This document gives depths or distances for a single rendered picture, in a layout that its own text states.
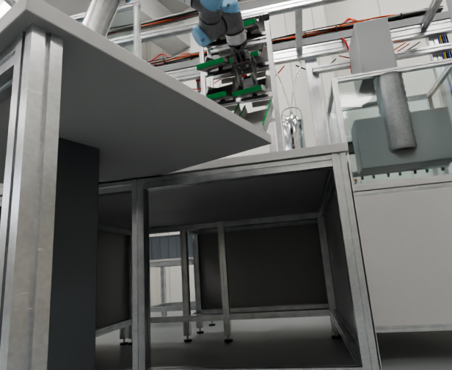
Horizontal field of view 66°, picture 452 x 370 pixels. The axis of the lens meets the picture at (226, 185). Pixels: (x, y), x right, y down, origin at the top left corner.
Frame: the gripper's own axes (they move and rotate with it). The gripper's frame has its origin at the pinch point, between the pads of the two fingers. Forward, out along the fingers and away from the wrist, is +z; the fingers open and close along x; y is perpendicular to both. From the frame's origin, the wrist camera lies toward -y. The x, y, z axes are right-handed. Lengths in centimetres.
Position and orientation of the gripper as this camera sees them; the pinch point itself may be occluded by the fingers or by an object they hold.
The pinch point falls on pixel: (247, 81)
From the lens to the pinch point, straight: 155.1
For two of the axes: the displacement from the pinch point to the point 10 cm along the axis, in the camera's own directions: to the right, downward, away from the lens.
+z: 2.6, 6.1, 7.5
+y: 0.4, 7.7, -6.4
